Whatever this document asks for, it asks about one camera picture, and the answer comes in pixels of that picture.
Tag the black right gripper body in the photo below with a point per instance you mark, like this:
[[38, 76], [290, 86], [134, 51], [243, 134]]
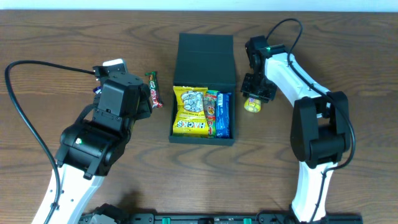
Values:
[[258, 90]]

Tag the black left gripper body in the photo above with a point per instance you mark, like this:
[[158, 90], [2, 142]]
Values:
[[145, 101]]

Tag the yellow Mentos gum bottle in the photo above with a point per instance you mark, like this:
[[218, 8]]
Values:
[[252, 105]]

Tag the purple Dairy Milk bar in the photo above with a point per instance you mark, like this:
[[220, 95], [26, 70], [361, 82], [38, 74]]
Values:
[[97, 90]]

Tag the blue Oreo cookie pack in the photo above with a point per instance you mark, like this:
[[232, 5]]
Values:
[[222, 115]]

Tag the green Haribo gummy bag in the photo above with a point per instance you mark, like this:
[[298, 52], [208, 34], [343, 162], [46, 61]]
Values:
[[209, 107]]

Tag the yellow Hacks candy bag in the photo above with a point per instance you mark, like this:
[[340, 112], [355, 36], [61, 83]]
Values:
[[190, 118]]

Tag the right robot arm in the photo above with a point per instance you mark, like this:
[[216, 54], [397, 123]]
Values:
[[320, 131]]

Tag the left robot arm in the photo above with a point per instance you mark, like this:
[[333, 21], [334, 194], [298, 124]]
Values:
[[94, 142]]

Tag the green red KitKat Milo bar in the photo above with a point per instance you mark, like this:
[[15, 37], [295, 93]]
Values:
[[154, 89]]

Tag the dark green open box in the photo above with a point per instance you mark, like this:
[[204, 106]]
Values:
[[207, 60]]

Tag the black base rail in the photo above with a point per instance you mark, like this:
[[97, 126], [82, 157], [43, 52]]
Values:
[[110, 214]]

